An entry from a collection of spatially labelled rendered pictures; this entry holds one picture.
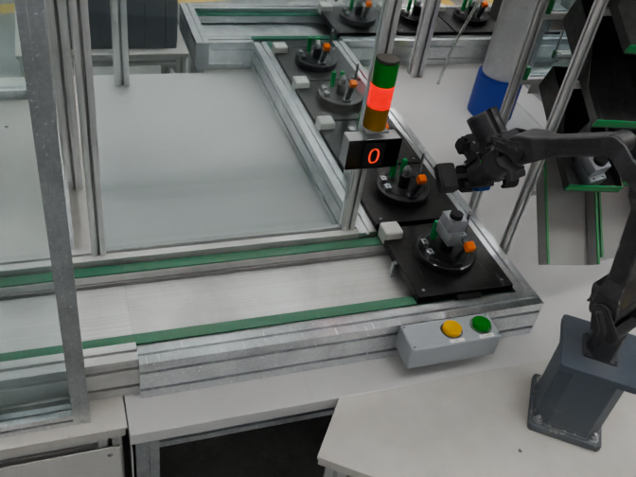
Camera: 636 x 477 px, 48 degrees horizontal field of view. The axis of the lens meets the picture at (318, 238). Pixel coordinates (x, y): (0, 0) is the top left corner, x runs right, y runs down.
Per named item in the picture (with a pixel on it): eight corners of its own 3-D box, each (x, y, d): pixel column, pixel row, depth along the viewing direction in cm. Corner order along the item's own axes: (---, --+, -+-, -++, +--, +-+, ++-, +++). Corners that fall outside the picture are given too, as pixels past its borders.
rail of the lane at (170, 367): (530, 333, 165) (545, 300, 158) (140, 398, 137) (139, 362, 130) (518, 316, 169) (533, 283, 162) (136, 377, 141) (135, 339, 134)
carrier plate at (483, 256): (510, 291, 162) (513, 284, 161) (416, 304, 154) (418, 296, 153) (463, 225, 179) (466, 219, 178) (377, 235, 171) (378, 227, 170)
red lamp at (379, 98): (394, 110, 145) (398, 89, 142) (371, 111, 144) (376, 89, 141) (384, 98, 149) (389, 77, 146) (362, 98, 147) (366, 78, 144)
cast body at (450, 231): (464, 245, 161) (472, 220, 156) (447, 247, 159) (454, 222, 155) (448, 221, 167) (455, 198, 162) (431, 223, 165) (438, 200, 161)
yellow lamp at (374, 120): (389, 131, 149) (394, 111, 145) (367, 132, 147) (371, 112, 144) (379, 118, 152) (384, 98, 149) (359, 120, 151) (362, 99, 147)
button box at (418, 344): (494, 354, 153) (503, 334, 149) (406, 369, 146) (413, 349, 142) (479, 330, 158) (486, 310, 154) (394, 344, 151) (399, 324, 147)
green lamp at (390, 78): (398, 88, 142) (403, 65, 139) (376, 89, 141) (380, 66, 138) (389, 77, 146) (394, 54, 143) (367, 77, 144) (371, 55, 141)
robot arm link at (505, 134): (549, 146, 134) (521, 90, 135) (523, 156, 130) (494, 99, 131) (507, 168, 144) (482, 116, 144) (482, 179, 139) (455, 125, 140)
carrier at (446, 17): (508, 36, 281) (518, 6, 274) (454, 37, 274) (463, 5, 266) (479, 11, 299) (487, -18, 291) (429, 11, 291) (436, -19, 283)
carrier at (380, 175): (460, 221, 180) (473, 182, 172) (374, 231, 173) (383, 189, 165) (421, 168, 197) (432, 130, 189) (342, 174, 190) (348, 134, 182)
